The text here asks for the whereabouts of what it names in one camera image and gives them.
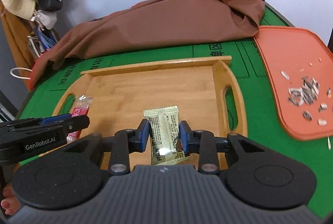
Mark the pink red snack packet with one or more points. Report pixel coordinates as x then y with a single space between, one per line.
81 109

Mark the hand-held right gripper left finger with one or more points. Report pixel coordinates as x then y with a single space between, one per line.
144 134

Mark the brown cloth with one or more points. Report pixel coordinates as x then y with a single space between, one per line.
156 26

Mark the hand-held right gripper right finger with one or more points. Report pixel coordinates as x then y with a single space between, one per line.
183 136

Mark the person's foot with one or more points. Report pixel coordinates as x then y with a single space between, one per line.
10 200

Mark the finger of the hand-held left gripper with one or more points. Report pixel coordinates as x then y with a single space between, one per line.
75 123
56 119

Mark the orange plastic tray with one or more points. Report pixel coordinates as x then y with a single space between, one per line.
286 57

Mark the gold green snack packet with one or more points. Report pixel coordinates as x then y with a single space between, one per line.
162 125

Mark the pile of sunflower seeds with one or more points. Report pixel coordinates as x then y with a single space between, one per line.
307 89

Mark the small white bag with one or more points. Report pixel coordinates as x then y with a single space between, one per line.
46 19

